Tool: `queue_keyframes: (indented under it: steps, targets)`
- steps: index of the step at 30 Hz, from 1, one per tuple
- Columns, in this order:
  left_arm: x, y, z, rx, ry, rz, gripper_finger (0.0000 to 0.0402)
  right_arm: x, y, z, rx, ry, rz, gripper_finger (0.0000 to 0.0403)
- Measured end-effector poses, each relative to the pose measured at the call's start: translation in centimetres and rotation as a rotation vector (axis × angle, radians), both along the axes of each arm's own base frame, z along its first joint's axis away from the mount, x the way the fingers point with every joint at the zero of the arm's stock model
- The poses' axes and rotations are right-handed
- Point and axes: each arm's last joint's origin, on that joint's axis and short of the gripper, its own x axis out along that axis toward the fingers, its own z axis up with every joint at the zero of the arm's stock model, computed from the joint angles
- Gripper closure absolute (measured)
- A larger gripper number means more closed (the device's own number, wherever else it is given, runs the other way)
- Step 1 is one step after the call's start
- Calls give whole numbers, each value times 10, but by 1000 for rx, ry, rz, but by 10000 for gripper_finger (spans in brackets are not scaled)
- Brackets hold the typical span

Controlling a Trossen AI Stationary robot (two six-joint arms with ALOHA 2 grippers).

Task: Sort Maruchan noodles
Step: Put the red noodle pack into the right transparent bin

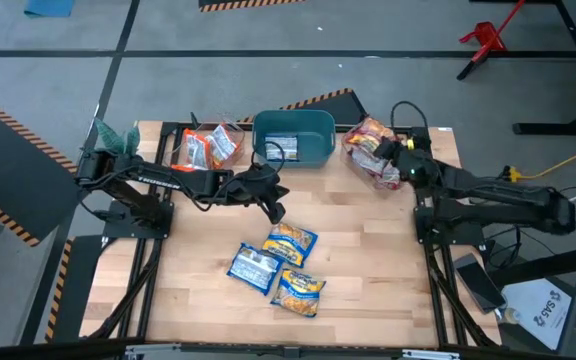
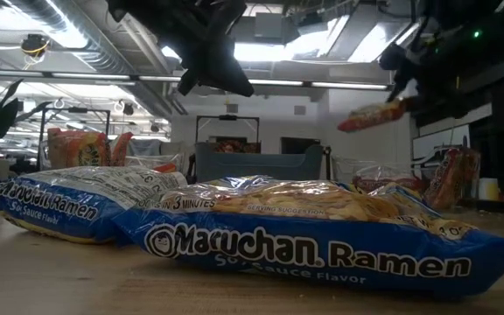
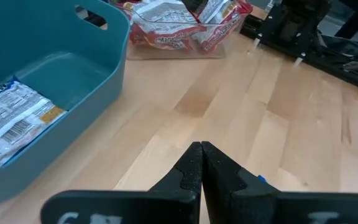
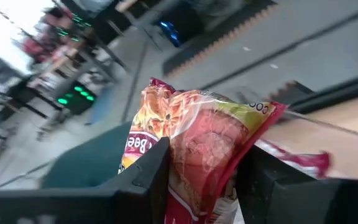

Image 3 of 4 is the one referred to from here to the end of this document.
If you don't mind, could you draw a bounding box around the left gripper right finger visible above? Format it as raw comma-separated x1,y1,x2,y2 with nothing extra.
202,141,358,224

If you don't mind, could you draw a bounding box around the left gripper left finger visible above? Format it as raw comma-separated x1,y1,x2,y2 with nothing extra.
40,141,203,224

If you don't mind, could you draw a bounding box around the red beef ramen pack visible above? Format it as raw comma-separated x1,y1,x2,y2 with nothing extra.
113,0,139,12
129,1,208,52
194,0,254,53

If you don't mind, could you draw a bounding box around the blue soy sauce ramen pack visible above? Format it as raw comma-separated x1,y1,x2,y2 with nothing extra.
0,76,67,174

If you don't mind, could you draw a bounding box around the clear plastic bin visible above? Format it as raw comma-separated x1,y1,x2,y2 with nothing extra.
109,0,254,60

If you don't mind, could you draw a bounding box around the teal plastic bin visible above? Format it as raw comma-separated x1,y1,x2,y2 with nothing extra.
0,0,132,208

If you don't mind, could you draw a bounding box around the black desk frame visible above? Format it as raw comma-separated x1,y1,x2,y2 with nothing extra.
334,0,358,40

